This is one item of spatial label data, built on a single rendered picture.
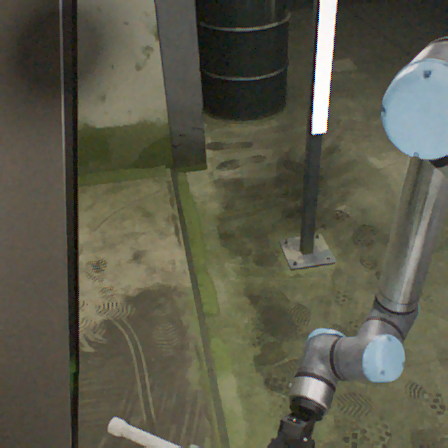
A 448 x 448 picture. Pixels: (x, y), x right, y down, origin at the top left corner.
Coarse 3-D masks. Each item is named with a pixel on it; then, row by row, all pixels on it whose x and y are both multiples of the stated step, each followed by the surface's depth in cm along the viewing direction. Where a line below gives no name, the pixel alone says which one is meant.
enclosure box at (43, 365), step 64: (0, 0) 24; (64, 0) 79; (0, 64) 25; (64, 64) 84; (0, 128) 27; (64, 128) 30; (0, 192) 29; (64, 192) 30; (0, 256) 32; (64, 256) 33; (0, 320) 35; (64, 320) 36; (0, 384) 38; (64, 384) 40
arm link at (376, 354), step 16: (368, 336) 105; (384, 336) 103; (400, 336) 107; (336, 352) 107; (352, 352) 104; (368, 352) 102; (384, 352) 101; (400, 352) 104; (336, 368) 107; (352, 368) 104; (368, 368) 101; (384, 368) 100; (400, 368) 103
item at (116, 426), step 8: (112, 424) 107; (120, 424) 107; (112, 432) 107; (120, 432) 106; (128, 432) 106; (136, 432) 105; (144, 432) 105; (136, 440) 105; (144, 440) 104; (152, 440) 104; (160, 440) 104
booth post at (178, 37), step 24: (168, 0) 232; (192, 0) 233; (168, 24) 238; (192, 24) 240; (168, 48) 244; (192, 48) 246; (168, 72) 251; (192, 72) 253; (168, 96) 259; (192, 96) 261; (192, 120) 269; (192, 144) 277; (192, 168) 286
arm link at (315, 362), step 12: (312, 336) 115; (324, 336) 113; (336, 336) 113; (312, 348) 113; (324, 348) 110; (312, 360) 111; (324, 360) 109; (300, 372) 110; (312, 372) 109; (324, 372) 109; (336, 384) 110
